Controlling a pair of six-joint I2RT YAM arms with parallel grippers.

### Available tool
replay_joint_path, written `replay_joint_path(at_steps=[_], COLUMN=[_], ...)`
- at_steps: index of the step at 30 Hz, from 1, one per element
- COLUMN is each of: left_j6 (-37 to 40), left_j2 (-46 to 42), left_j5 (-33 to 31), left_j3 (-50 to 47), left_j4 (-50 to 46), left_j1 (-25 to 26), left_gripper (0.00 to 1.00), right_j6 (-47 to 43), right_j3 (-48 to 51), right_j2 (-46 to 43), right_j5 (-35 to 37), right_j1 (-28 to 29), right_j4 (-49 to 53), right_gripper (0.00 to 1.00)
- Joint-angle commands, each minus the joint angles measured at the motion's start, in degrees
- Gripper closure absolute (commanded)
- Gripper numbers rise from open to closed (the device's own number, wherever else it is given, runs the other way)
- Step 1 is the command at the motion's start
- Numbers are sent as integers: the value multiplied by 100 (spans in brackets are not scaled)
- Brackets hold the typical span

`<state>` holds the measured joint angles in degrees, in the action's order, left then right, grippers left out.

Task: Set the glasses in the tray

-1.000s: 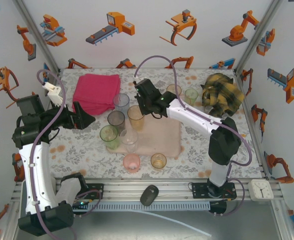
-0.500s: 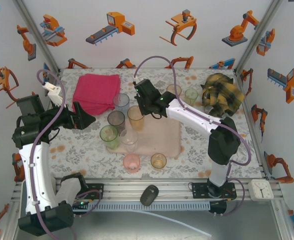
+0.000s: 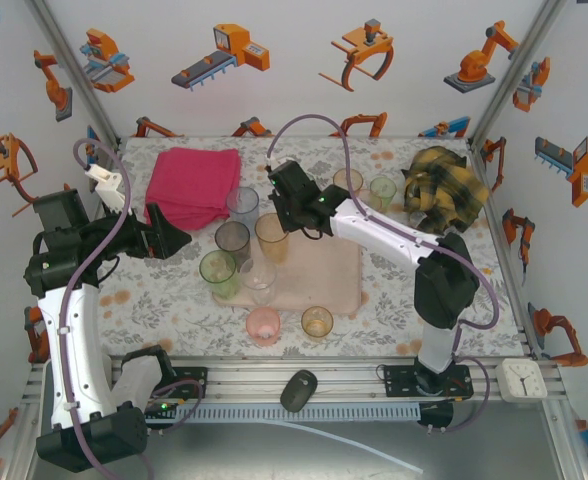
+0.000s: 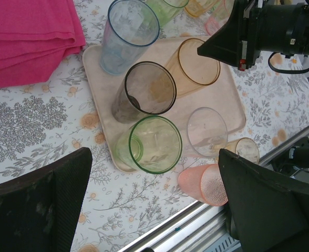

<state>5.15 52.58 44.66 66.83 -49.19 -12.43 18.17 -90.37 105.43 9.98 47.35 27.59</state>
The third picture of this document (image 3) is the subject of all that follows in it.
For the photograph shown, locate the tall orange glass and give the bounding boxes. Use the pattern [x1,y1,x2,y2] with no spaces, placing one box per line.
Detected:
[253,212,291,264]

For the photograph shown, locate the pale blue glass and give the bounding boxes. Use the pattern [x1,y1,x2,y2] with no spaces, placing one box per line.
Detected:
[225,186,261,231]

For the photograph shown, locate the short orange glass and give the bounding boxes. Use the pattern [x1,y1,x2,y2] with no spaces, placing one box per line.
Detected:
[301,305,335,342]
[332,168,365,201]

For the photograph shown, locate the smoky grey glass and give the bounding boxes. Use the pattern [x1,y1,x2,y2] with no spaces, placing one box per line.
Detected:
[214,221,252,271]

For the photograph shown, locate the clear glass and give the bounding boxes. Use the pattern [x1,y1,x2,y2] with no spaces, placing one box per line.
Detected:
[239,257,279,307]

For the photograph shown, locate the large green glass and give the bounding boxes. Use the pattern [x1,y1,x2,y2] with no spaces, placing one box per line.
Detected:
[198,249,242,301]

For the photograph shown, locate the small green glass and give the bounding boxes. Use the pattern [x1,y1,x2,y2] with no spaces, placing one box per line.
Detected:
[369,176,399,211]

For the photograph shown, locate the beige plastic tray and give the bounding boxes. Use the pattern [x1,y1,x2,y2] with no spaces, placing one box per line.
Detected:
[212,214,364,317]

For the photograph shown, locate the floral tablecloth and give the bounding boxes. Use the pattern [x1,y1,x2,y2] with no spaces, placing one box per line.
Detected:
[81,135,530,359]

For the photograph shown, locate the pink folded towel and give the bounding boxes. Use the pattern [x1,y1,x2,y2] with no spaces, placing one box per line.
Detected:
[143,146,243,232]

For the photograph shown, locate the yellow black plaid cloth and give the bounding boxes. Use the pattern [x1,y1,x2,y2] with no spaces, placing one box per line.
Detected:
[401,145,491,236]

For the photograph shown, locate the dark grey computer mouse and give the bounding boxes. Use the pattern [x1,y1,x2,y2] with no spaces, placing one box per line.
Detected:
[279,369,319,414]

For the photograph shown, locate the thin white tube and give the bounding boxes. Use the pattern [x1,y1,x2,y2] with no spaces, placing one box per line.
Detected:
[251,418,425,476]

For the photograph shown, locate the white square clock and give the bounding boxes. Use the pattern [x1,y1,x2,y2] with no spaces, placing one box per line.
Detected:
[496,358,549,403]

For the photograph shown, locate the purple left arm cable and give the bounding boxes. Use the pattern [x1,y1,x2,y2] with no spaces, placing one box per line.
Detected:
[61,139,155,480]

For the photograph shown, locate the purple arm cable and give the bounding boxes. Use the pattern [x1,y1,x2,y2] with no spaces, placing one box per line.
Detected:
[266,114,500,361]
[61,139,155,480]

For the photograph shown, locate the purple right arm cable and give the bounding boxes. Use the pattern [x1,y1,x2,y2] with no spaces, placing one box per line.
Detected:
[266,114,500,361]

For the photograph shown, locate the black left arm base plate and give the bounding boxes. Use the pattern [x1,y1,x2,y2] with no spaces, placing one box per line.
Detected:
[171,366,209,400]

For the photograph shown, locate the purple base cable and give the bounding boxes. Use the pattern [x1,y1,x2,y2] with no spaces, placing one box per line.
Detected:
[423,359,492,434]
[148,377,206,435]

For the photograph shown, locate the aluminium table rail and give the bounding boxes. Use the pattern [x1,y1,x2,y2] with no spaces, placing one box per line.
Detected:
[23,355,565,406]

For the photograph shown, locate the white slotted cable duct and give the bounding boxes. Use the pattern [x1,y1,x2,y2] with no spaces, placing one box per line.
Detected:
[173,402,422,425]

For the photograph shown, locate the aluminium frame post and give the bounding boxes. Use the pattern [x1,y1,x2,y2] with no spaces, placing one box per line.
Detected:
[466,0,570,149]
[25,0,125,151]

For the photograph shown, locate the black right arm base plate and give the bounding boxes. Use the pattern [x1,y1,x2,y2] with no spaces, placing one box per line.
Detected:
[382,363,475,401]

